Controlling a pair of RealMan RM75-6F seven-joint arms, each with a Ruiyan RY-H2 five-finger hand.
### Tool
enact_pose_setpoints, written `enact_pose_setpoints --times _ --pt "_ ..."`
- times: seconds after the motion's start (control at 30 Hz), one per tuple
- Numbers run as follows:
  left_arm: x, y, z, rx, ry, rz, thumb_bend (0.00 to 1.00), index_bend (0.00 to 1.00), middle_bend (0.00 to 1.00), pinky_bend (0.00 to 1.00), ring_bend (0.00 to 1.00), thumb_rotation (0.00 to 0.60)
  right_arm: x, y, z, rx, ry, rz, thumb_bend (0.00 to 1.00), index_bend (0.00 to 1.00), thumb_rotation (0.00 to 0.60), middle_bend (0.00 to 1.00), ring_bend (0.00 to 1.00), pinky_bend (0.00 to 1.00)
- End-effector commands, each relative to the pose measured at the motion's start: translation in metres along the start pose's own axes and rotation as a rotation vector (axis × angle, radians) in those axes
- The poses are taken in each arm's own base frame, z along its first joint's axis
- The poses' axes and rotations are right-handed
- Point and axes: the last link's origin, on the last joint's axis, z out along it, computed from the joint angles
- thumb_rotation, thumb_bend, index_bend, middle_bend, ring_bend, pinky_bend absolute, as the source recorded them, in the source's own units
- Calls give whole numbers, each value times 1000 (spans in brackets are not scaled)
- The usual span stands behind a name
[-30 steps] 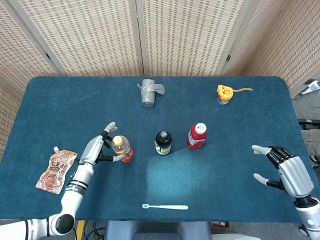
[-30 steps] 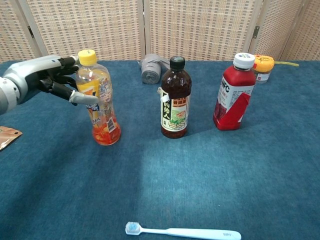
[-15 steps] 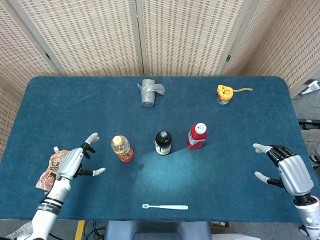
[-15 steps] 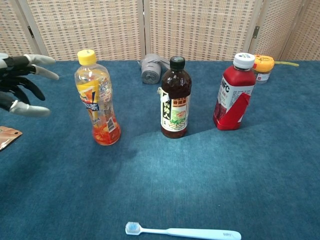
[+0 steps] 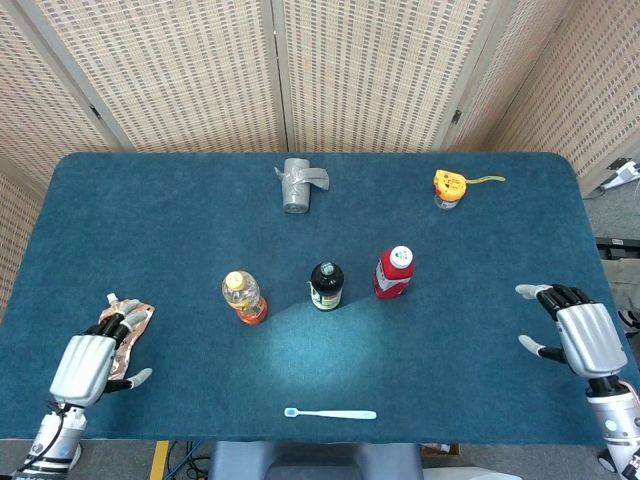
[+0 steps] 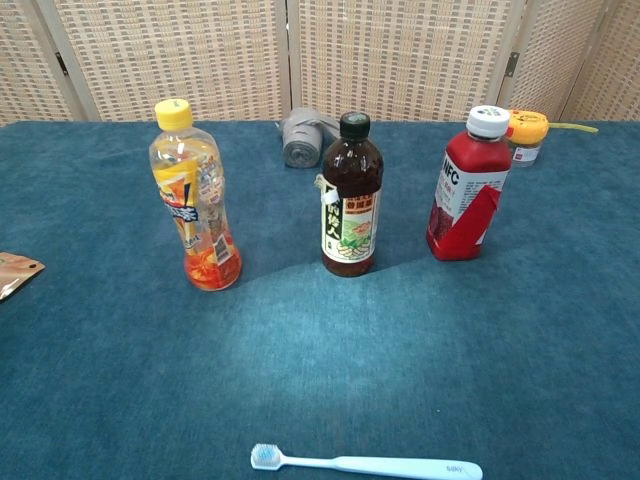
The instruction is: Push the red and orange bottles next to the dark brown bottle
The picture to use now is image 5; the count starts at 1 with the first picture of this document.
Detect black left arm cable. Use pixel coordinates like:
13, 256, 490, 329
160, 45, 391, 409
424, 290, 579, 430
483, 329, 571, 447
17, 399, 69, 476

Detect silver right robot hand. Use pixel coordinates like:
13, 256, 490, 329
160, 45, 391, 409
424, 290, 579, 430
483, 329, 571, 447
514, 283, 630, 380

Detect woven folding screen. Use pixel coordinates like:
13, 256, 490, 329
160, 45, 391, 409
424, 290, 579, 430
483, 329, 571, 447
0, 0, 640, 316

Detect blue table cloth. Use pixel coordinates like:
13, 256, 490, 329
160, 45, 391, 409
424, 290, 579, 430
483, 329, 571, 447
0, 151, 640, 446

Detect black equipment bar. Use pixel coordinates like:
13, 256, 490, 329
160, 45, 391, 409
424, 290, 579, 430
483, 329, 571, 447
596, 236, 640, 261

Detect yellow-capped orange tea bottle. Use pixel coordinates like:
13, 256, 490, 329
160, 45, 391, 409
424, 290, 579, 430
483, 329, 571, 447
221, 270, 269, 326

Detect dark brown tea bottle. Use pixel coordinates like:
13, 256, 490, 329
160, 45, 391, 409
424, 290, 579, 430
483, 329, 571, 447
308, 260, 346, 313

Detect white device on floor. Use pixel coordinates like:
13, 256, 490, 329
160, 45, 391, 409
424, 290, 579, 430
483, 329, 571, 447
599, 157, 640, 191

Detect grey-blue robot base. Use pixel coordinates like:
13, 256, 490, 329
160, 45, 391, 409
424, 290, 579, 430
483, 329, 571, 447
207, 441, 426, 480

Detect grey rolled bag bundle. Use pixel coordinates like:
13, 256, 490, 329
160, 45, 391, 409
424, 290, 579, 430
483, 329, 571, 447
273, 157, 331, 215

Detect red NFC juice bottle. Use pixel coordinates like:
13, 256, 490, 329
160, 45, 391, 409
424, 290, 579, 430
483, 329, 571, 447
372, 244, 416, 301

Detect brown spout pouch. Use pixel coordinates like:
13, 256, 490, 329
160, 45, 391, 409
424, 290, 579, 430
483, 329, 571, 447
98, 292, 156, 386

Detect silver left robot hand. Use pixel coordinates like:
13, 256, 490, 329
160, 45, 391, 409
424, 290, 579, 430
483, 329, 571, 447
48, 298, 154, 409

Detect light blue toothbrush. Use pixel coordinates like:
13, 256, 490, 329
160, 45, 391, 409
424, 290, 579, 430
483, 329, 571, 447
284, 407, 378, 421

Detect blue floor cables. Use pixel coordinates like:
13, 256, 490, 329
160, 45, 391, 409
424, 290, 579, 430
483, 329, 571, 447
167, 440, 211, 480

